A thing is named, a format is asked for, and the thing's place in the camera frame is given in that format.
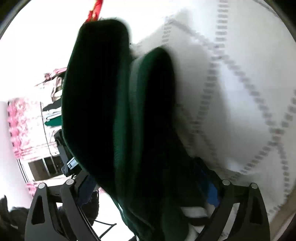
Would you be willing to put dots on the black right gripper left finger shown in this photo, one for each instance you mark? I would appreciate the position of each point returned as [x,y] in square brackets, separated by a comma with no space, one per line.
[56,215]

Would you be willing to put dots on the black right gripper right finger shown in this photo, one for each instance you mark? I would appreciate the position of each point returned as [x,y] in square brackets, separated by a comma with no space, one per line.
[251,221]

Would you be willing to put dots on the green and cream varsity jacket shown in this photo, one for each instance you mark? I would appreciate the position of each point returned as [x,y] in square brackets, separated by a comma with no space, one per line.
[118,121]

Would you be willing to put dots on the red floral blanket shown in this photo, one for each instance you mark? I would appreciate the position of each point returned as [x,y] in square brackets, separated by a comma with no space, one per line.
[94,13]

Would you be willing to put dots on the white checked bed sheet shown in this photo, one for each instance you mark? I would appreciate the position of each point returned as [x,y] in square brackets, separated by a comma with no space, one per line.
[235,64]

